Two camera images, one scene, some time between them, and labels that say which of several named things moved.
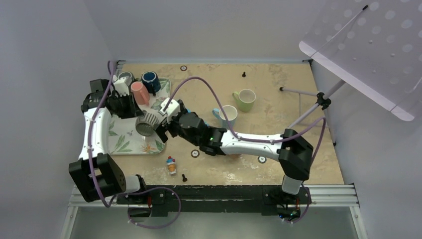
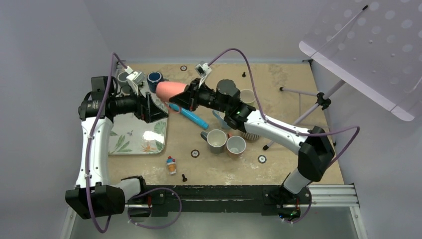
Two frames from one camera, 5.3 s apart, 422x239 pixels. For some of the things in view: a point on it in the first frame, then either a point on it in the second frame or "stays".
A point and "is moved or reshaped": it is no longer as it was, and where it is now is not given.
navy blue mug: [151, 79] is moved or reshaped
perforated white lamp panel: [374, 46] stays
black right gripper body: [175, 129] → [200, 95]
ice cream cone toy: [171, 163] stays
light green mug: [245, 98] stays
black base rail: [158, 200] stays
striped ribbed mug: [146, 124] is moved or reshaped
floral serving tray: [126, 140] stays
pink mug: [141, 93] is moved or reshaped
